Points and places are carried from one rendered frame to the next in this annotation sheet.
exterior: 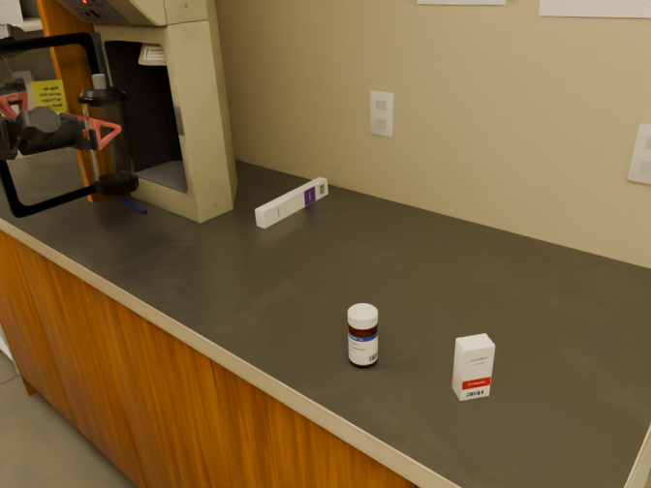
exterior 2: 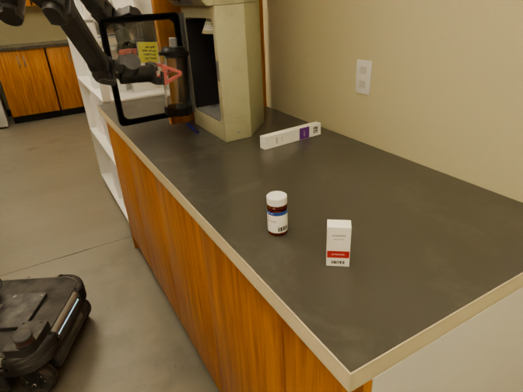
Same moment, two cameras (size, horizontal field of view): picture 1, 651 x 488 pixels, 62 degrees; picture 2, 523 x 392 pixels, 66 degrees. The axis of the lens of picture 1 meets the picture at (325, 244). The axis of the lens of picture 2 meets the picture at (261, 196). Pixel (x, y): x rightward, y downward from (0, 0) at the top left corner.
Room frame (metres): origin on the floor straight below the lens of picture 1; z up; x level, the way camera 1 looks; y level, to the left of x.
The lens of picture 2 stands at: (-0.07, -0.29, 1.44)
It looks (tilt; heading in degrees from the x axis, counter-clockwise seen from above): 27 degrees down; 20
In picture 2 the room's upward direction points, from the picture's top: 3 degrees counter-clockwise
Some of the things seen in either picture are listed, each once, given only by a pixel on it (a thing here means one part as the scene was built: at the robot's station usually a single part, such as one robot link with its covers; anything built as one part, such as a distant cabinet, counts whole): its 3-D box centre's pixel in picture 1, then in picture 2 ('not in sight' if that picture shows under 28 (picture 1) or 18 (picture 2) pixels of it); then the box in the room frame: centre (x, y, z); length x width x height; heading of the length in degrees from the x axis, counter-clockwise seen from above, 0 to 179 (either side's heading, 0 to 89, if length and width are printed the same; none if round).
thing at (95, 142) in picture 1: (98, 131); (167, 73); (1.21, 0.50, 1.20); 0.09 x 0.07 x 0.07; 140
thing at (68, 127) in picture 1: (60, 135); (145, 73); (1.18, 0.57, 1.21); 0.10 x 0.07 x 0.07; 50
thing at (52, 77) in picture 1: (51, 124); (148, 70); (1.33, 0.66, 1.19); 0.30 x 0.01 x 0.40; 140
